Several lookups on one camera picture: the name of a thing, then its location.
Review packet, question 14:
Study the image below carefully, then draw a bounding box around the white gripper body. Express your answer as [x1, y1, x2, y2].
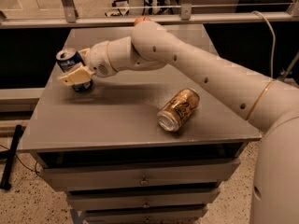
[84, 41, 117, 77]

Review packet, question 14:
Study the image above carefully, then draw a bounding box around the blue pepsi can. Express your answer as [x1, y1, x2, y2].
[56, 48, 93, 92]

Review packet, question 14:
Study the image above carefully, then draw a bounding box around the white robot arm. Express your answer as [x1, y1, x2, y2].
[60, 17, 299, 224]

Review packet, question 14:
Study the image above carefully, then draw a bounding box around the gold soda can lying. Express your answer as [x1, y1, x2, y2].
[157, 88, 200, 132]

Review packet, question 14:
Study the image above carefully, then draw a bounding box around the red apple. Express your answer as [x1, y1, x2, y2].
[134, 17, 151, 26]

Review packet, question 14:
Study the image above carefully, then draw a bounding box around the grey drawer cabinet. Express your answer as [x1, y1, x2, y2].
[18, 23, 262, 224]

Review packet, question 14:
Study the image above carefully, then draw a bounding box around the black office chair base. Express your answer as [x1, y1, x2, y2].
[105, 0, 174, 17]

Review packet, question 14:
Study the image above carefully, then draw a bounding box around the top grey drawer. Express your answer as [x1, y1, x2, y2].
[41, 158, 240, 191]

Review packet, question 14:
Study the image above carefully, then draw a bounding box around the grey drawer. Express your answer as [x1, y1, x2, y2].
[41, 158, 240, 191]
[85, 205, 207, 224]
[67, 185, 220, 211]

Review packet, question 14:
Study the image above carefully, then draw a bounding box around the black stand leg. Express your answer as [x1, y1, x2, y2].
[0, 125, 23, 190]

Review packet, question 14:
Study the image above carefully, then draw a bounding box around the middle grey drawer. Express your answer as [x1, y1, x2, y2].
[67, 185, 220, 211]

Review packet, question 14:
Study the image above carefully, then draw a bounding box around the bottom grey drawer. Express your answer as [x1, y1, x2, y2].
[85, 205, 207, 224]

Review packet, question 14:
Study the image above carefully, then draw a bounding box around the grey metal railing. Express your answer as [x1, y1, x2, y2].
[0, 0, 299, 29]

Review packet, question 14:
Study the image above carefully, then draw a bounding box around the thin black floor cable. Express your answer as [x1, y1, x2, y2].
[0, 143, 41, 176]

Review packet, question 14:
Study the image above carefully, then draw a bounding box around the white cable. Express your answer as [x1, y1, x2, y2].
[251, 10, 277, 79]

